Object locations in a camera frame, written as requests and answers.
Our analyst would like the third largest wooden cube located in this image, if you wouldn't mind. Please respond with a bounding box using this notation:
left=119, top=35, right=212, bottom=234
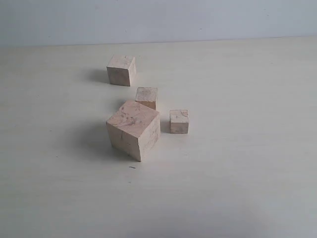
left=135, top=87, right=158, bottom=110

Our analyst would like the second largest wooden cube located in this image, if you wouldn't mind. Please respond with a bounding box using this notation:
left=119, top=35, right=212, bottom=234
left=106, top=55, right=137, bottom=87

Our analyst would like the smallest wooden cube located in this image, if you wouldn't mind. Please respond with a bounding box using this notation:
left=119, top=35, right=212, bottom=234
left=169, top=109, right=189, bottom=134

